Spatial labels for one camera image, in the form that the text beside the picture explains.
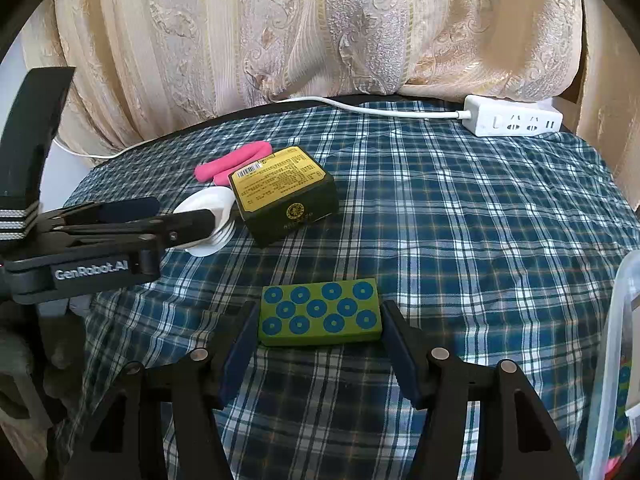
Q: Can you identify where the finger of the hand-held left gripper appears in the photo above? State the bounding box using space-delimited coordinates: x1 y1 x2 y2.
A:
52 208 217 253
37 196 162 226

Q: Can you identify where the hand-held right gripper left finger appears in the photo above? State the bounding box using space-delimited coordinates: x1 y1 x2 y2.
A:
62 300 261 480

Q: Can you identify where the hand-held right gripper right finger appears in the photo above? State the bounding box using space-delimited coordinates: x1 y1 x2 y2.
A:
380 299 581 480

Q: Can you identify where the large green dotted block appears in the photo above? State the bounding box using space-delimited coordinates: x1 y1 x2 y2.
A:
257 278 384 347

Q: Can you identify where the clear plastic container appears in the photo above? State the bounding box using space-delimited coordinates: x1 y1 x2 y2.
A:
584 250 640 480

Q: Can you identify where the person's left hand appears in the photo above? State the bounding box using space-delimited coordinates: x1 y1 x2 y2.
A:
0 300 93 426

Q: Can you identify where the green tin box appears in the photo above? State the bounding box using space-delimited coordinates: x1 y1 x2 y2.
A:
228 146 338 247

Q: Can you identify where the blue plaid tablecloth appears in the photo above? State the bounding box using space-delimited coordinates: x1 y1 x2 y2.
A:
50 100 631 480

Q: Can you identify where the beige patterned curtain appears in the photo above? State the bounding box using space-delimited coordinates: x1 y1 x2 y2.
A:
20 0 583 161
570 7 640 201

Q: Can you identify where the white power strip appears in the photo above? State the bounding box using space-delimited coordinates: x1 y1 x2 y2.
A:
462 94 564 138

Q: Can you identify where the white power cable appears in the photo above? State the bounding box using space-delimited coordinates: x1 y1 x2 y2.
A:
55 96 471 161

